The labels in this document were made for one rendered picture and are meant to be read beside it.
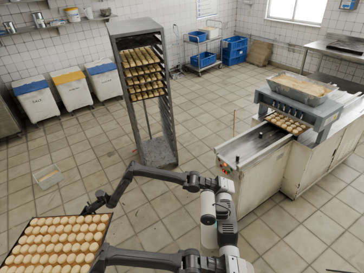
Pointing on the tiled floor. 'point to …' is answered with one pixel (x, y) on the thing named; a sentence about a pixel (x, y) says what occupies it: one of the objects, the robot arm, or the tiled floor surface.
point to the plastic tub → (49, 176)
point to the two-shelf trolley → (206, 51)
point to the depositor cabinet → (319, 150)
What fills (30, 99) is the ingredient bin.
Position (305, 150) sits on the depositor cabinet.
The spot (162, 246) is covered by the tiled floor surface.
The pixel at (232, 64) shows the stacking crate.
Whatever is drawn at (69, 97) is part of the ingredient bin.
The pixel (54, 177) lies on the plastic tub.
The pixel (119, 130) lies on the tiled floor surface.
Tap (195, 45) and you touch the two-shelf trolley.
